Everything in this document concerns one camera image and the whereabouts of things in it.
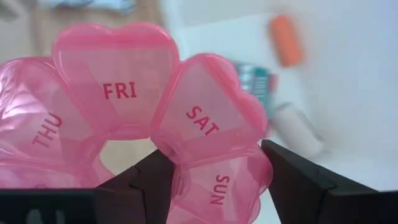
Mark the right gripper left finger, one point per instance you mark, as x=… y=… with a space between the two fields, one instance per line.
x=146 y=193

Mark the white perforated plastic basket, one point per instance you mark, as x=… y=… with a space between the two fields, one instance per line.
x=357 y=93

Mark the beige eraser block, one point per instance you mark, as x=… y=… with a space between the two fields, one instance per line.
x=298 y=130

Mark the green first aid kit box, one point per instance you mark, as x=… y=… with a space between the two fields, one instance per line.
x=259 y=84

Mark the orange tube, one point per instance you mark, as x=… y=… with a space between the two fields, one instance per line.
x=286 y=40

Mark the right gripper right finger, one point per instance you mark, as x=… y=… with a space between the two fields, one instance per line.
x=298 y=186

